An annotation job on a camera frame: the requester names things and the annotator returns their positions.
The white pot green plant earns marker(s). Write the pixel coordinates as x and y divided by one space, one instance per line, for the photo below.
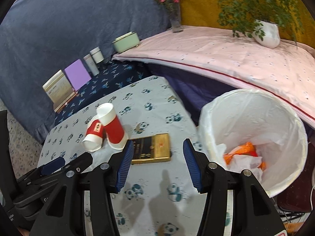
246 17

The orange blue snack wrapper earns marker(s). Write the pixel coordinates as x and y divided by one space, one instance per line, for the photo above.
242 151

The pink patterned table cloth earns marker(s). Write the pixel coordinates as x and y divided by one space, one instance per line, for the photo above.
286 71

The dark red cloth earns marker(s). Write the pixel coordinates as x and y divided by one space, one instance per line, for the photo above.
297 196

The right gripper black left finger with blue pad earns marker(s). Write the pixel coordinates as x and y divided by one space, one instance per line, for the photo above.
63 213

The white rectangular bottle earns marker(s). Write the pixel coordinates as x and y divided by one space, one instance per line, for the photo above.
91 64

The mint green lidded box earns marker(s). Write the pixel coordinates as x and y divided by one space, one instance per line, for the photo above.
126 42

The gold black cigarette box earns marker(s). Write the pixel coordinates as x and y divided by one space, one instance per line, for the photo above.
151 149

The purple card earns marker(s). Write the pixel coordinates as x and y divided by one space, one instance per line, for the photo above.
77 74

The blue fabric backdrop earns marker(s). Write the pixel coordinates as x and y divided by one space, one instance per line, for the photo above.
41 37

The glass vase pink flowers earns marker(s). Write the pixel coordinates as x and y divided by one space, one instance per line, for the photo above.
173 9

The crumpled white tissue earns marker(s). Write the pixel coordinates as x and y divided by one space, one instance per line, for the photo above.
246 164

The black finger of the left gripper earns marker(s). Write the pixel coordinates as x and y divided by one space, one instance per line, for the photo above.
36 186

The white lined trash bin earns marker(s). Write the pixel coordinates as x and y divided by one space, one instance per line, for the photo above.
272 126

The white cylindrical jar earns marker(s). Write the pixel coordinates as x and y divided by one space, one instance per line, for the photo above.
97 55

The beige book with stand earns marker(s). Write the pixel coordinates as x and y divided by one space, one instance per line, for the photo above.
59 89

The red white paper cup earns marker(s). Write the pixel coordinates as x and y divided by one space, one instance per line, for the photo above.
115 133
94 136

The navy bird print cloth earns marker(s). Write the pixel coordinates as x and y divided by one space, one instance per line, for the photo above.
118 74

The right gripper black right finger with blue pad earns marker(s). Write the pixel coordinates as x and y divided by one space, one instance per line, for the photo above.
236 203

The yellow fabric backdrop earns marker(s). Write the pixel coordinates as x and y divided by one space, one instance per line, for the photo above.
205 13

